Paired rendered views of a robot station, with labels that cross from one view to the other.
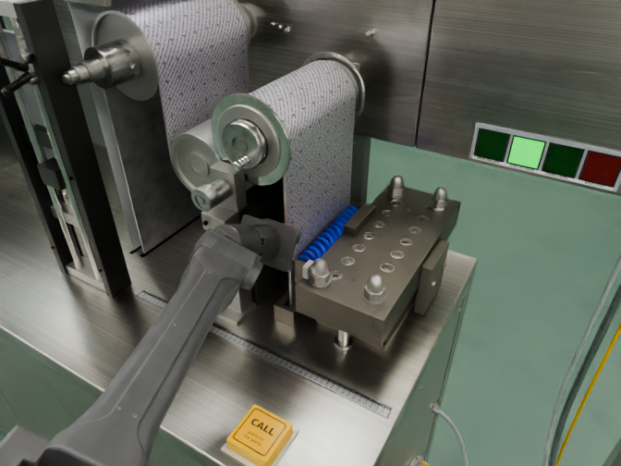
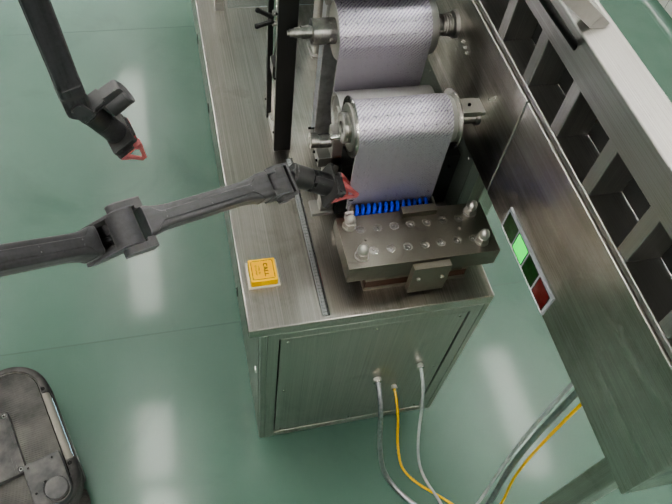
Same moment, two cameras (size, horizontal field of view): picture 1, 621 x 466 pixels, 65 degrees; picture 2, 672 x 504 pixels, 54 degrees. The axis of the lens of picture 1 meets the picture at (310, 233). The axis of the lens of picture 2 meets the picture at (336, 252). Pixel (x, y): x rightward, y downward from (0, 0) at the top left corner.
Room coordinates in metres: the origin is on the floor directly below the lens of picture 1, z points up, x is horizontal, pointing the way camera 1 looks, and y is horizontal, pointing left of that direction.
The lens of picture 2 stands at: (-0.18, -0.63, 2.35)
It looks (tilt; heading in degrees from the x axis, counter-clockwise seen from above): 55 degrees down; 39
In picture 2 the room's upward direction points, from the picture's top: 10 degrees clockwise
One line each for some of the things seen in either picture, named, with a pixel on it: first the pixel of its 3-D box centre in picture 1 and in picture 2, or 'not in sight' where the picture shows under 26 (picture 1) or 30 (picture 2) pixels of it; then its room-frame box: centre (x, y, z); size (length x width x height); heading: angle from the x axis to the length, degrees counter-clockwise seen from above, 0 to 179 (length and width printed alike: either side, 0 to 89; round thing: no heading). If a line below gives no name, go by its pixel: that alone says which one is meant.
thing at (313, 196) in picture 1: (321, 197); (394, 180); (0.77, -0.02, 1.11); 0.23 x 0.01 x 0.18; 149
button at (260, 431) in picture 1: (260, 435); (262, 272); (0.41, 0.07, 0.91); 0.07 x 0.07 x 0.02; 59
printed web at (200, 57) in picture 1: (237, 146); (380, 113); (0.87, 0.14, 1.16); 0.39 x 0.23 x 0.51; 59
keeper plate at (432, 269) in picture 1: (432, 276); (428, 277); (0.71, -0.23, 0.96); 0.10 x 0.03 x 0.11; 149
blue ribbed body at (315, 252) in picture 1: (332, 235); (392, 207); (0.76, -0.04, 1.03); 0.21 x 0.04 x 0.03; 149
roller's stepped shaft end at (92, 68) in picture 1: (81, 73); (299, 32); (0.75, 0.35, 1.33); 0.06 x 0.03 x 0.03; 149
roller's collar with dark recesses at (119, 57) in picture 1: (112, 64); (323, 31); (0.80, 0.32, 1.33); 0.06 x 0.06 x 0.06; 59
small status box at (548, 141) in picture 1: (543, 155); (526, 259); (0.78, -0.41, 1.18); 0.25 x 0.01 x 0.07; 59
